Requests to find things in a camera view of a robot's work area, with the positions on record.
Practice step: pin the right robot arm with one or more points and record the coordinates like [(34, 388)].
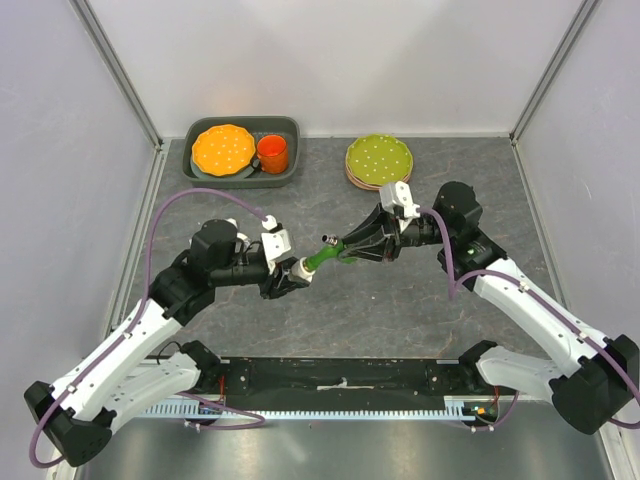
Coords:
[(587, 376)]

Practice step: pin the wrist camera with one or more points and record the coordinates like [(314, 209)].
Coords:
[(276, 242), (396, 199)]

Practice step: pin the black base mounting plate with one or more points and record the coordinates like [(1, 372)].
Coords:
[(340, 384)]

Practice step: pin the teal plate under orange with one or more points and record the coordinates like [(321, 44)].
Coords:
[(250, 169)]

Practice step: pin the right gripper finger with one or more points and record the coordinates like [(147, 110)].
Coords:
[(380, 251), (368, 229)]

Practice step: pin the orange mug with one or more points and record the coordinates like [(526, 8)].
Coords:
[(271, 155)]

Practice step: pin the tan bottom plate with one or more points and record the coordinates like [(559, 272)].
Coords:
[(371, 187)]

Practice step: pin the orange dotted plate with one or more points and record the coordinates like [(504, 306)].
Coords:
[(223, 149)]

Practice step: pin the green dotted plate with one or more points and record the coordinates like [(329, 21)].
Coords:
[(376, 158)]

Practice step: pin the grey plastic dish tub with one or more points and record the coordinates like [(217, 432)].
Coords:
[(258, 127)]

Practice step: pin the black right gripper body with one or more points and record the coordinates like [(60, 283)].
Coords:
[(413, 234)]

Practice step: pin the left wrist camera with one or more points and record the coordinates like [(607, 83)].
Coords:
[(276, 242)]

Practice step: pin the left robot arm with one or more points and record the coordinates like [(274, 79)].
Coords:
[(81, 410)]

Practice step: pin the white pvc elbow fitting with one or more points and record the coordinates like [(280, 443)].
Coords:
[(301, 272)]

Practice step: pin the grey slotted cable duct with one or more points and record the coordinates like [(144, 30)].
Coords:
[(182, 408)]

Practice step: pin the white pvc pipe assembly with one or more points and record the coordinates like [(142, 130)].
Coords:
[(242, 238)]

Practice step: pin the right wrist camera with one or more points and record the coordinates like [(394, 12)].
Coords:
[(396, 199)]

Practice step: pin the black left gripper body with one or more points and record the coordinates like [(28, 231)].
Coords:
[(267, 286)]

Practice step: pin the green plastic water faucet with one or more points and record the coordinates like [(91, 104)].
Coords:
[(333, 249)]

